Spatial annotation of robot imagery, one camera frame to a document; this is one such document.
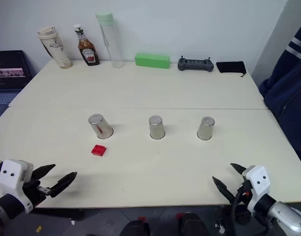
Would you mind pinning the black cloth pouch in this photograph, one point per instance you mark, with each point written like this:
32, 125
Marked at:
230, 67

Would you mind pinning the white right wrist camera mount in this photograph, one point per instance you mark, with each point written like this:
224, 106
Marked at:
257, 179

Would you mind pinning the upturned steel cup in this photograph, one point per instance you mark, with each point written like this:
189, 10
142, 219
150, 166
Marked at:
101, 126
205, 129
156, 127

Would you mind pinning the dark rounded shape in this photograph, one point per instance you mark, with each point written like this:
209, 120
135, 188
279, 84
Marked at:
138, 228
190, 225

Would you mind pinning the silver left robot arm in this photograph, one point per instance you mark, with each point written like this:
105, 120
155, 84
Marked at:
7, 205

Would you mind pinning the grey remote controller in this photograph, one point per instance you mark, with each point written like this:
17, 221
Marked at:
195, 65

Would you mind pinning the person in dark blue jacket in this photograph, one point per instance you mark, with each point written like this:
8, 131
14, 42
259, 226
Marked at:
287, 98

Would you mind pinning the beige printed tumbler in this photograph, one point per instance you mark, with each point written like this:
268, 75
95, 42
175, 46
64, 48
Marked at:
55, 48

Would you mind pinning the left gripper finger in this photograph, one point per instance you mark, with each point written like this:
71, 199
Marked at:
43, 170
64, 183

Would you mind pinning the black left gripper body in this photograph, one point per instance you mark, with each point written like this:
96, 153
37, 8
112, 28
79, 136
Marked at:
33, 190

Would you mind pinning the ketchup bottle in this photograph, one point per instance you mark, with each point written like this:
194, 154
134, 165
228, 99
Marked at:
87, 50

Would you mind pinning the red toy brick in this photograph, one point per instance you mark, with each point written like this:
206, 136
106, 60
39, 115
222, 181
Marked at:
99, 150

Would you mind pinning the open laptop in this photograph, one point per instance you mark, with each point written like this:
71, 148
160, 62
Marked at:
8, 73

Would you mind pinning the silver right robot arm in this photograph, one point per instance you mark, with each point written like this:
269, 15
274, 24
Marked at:
285, 216

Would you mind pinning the clear bottle with green lid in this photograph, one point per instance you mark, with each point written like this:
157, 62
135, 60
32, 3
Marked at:
111, 39

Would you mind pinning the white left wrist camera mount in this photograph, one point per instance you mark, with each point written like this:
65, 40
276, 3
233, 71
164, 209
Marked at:
11, 175

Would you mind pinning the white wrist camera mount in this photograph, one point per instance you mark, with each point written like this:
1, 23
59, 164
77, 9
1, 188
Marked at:
257, 179
11, 175

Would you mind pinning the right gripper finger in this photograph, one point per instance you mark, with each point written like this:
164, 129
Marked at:
224, 188
238, 168

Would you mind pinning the green box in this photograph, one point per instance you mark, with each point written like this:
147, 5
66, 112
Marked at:
152, 60

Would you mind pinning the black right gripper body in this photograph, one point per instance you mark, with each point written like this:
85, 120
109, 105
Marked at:
244, 194

